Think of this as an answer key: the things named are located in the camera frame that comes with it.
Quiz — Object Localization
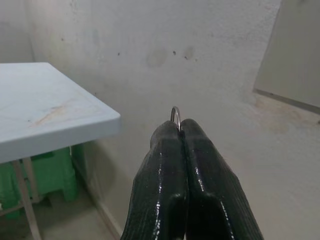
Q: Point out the green plastic stool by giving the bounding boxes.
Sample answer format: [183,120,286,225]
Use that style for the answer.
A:
[0,143,86,221]

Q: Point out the beige door panel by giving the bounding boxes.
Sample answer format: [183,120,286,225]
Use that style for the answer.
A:
[252,0,320,113]

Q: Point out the silver keys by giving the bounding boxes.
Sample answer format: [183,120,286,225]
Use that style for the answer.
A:
[170,106,183,131]

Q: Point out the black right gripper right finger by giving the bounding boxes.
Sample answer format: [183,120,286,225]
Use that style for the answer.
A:
[180,119,265,240]

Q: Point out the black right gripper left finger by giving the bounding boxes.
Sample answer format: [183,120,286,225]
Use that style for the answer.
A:
[119,120,189,240]

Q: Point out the light blue folding table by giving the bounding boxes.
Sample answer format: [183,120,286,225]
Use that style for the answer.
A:
[0,62,122,240]

